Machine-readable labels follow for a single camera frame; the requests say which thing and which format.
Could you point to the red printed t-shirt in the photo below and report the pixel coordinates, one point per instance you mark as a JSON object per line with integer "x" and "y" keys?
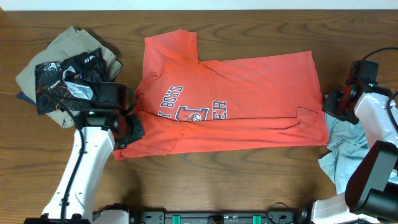
{"x": 189, "y": 105}

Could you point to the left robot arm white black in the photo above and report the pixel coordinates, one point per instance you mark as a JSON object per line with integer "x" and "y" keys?
{"x": 98, "y": 133}

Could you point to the khaki folded trousers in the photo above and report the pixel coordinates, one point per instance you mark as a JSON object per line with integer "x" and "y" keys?
{"x": 69, "y": 43}

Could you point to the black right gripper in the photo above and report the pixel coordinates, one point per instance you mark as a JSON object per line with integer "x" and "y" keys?
{"x": 328, "y": 107}

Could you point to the light blue grey garment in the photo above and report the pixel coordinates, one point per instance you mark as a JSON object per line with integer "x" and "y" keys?
{"x": 348, "y": 147}

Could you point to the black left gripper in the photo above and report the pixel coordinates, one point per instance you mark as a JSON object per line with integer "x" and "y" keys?
{"x": 138, "y": 132}

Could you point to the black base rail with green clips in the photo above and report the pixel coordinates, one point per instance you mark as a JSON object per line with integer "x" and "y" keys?
{"x": 277, "y": 213}

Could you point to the black orange patterned shorts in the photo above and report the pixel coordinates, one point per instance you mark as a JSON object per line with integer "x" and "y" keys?
{"x": 50, "y": 81}

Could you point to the dark blue folded garment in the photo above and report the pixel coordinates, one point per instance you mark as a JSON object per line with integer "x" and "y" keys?
{"x": 24, "y": 97}

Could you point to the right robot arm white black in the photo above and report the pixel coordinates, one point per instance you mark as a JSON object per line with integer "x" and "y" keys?
{"x": 369, "y": 196}

